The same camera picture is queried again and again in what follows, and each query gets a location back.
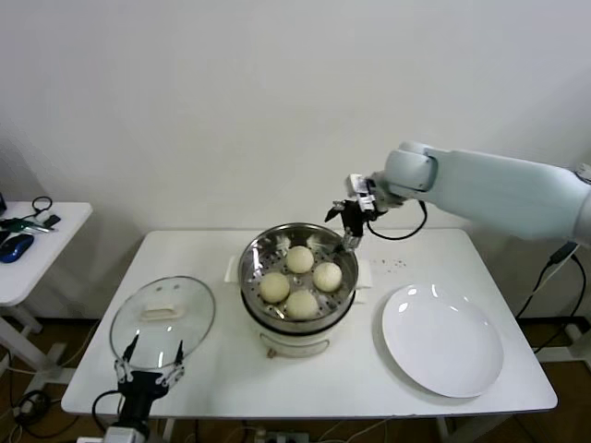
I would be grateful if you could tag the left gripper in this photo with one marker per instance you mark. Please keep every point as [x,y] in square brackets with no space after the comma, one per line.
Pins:
[143,387]

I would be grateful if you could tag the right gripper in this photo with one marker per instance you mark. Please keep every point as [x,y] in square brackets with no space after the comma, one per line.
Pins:
[355,217]

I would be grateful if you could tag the white steamed baozi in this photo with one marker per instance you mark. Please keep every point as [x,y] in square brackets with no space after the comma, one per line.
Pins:
[274,287]
[328,277]
[299,259]
[302,304]

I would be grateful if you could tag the glass lid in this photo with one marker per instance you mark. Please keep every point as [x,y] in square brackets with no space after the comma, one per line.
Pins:
[194,318]

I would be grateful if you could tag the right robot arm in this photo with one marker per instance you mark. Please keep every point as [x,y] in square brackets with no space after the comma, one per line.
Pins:
[485,184]

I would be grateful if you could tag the steel steamer basket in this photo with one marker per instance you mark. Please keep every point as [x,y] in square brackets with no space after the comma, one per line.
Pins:
[258,258]

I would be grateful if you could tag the scattered dark crumbs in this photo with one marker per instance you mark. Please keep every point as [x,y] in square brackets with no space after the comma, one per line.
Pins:
[396,264]

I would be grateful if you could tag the white table leg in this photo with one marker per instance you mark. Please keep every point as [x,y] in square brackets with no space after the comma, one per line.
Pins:
[167,431]
[441,429]

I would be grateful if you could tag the white floor socket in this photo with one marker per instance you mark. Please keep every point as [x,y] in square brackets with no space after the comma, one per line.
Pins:
[30,407]

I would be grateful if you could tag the grey power strip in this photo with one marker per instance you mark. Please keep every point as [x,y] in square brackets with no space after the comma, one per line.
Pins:
[281,436]

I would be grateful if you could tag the white round plate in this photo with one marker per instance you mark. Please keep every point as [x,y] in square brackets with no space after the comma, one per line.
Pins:
[438,341]

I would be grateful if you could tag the white side table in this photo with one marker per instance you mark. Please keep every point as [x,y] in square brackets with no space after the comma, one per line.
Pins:
[55,240]

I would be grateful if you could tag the small black device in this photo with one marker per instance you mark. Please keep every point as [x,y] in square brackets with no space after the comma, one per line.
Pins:
[52,221]

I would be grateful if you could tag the blue computer mouse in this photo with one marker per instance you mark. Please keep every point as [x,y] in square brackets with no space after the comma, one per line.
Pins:
[16,247]

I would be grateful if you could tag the green pen bundle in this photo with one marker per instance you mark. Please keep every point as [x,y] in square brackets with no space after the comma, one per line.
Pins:
[20,224]

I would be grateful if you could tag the white printed paper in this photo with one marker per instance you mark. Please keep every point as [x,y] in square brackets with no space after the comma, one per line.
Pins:
[585,170]

